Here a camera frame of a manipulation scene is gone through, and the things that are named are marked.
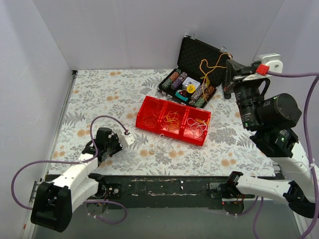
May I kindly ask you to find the yellow wire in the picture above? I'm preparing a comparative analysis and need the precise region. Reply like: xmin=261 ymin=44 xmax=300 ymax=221
xmin=194 ymin=52 xmax=232 ymax=125
xmin=163 ymin=111 xmax=180 ymax=132

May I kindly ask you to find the orange wire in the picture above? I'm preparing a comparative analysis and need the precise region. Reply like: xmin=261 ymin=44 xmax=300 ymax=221
xmin=142 ymin=98 xmax=165 ymax=129

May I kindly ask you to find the white wire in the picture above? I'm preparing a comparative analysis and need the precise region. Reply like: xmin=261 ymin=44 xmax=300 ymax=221
xmin=186 ymin=118 xmax=209 ymax=138
xmin=149 ymin=133 xmax=175 ymax=155

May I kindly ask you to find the red compartment tray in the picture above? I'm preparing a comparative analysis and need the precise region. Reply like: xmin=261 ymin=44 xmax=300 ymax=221
xmin=136 ymin=96 xmax=211 ymax=146

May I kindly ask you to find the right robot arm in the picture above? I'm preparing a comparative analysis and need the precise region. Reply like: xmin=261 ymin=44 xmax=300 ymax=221
xmin=224 ymin=59 xmax=319 ymax=219

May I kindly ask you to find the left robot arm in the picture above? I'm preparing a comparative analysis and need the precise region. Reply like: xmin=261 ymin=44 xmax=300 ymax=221
xmin=30 ymin=127 xmax=135 ymax=232

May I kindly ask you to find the black remote control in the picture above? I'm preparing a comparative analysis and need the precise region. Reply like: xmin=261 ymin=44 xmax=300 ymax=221
xmin=223 ymin=92 xmax=231 ymax=100

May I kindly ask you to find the orange black chip row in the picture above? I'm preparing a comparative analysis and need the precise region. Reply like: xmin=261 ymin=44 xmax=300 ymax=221
xmin=194 ymin=86 xmax=215 ymax=108

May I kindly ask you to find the black poker chip case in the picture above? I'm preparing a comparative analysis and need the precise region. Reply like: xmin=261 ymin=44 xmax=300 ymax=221
xmin=158 ymin=35 xmax=232 ymax=108

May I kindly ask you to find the floral table mat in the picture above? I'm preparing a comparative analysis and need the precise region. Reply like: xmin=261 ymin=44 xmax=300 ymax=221
xmin=48 ymin=70 xmax=275 ymax=177

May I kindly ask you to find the white card deck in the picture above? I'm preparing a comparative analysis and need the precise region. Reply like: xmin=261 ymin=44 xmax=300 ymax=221
xmin=182 ymin=77 xmax=200 ymax=88

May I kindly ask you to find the yellow dealer button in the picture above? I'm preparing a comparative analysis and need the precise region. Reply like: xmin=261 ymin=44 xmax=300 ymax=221
xmin=186 ymin=84 xmax=196 ymax=94

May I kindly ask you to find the purple poker chip row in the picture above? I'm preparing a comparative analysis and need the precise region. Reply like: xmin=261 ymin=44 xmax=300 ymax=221
xmin=170 ymin=72 xmax=187 ymax=90

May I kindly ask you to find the red triangle piece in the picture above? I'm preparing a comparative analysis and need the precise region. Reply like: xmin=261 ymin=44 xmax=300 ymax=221
xmin=180 ymin=90 xmax=187 ymax=98

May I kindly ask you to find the green poker chip row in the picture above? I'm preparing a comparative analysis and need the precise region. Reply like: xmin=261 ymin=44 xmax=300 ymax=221
xmin=161 ymin=69 xmax=182 ymax=91

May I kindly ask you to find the teal plastic piece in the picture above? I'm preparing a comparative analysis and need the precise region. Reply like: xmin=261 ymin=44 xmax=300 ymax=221
xmin=175 ymin=92 xmax=188 ymax=102

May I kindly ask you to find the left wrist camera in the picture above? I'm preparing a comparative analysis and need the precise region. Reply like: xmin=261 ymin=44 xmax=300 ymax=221
xmin=119 ymin=133 xmax=135 ymax=148

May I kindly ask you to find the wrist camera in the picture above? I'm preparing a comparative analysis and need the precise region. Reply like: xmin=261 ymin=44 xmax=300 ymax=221
xmin=243 ymin=53 xmax=284 ymax=82
xmin=119 ymin=133 xmax=135 ymax=148

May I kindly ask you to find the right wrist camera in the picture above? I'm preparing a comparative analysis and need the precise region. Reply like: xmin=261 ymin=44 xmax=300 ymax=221
xmin=243 ymin=53 xmax=284 ymax=82

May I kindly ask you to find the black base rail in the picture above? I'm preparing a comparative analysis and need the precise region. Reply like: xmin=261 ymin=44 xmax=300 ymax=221
xmin=90 ymin=174 xmax=227 ymax=210

